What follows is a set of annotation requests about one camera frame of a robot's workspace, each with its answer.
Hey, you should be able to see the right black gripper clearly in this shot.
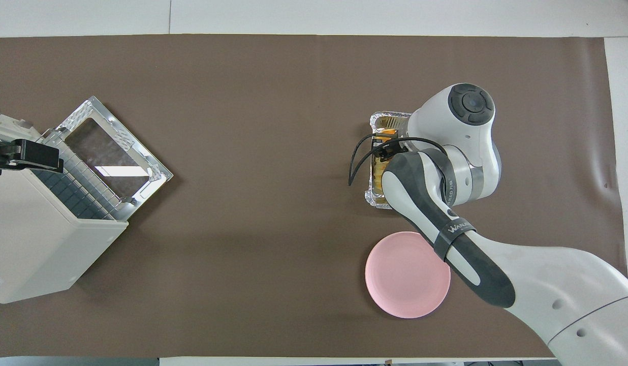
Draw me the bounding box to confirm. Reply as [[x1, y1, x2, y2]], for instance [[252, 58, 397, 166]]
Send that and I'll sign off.
[[372, 138, 414, 159]]

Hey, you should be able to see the sliced golden bread loaf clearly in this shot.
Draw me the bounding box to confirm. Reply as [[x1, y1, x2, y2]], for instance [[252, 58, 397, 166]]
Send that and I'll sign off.
[[372, 127, 398, 198]]

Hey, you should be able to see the aluminium foil tray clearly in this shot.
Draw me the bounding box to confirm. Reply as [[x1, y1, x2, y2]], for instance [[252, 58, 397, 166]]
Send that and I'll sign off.
[[365, 111, 414, 210]]

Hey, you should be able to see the cream toaster oven body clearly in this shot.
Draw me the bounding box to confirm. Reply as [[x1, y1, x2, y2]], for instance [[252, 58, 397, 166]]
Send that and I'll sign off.
[[0, 107, 129, 304]]

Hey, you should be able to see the pink round plate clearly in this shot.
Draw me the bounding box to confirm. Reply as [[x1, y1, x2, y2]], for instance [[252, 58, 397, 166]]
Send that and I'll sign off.
[[365, 231, 451, 319]]

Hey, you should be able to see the brown table mat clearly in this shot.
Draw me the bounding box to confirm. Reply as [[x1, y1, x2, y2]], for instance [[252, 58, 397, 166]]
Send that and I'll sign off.
[[0, 34, 628, 359]]

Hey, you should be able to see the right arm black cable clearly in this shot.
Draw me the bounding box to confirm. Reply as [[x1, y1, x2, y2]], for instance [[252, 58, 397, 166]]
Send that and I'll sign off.
[[349, 133, 449, 186]]

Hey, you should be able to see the wire oven rack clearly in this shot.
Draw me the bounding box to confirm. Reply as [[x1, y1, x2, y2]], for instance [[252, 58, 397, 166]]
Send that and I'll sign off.
[[32, 141, 119, 221]]

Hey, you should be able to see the glass oven door, metal frame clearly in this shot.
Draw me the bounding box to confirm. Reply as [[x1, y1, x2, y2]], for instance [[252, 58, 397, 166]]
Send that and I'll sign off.
[[55, 96, 174, 222]]

